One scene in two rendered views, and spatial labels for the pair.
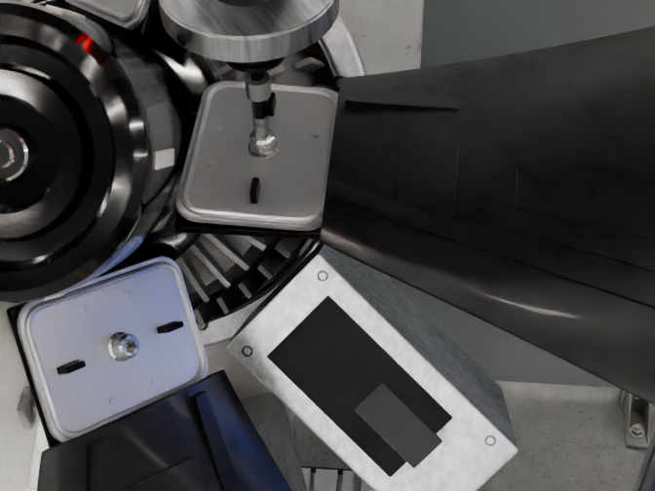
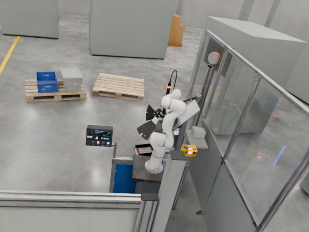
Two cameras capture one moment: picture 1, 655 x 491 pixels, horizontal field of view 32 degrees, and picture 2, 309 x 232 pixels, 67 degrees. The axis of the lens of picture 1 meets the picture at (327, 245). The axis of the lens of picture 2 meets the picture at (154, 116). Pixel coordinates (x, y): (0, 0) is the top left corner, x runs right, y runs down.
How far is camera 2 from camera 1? 256 cm
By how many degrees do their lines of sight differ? 56
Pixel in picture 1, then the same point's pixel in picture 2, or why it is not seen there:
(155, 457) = (152, 124)
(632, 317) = (157, 127)
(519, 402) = (197, 202)
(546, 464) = (190, 204)
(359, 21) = (197, 143)
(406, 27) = (197, 145)
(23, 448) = not seen: hidden behind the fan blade
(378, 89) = not seen: hidden behind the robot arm
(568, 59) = not seen: hidden behind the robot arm
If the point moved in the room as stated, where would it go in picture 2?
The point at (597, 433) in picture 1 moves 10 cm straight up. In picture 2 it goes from (196, 209) to (197, 205)
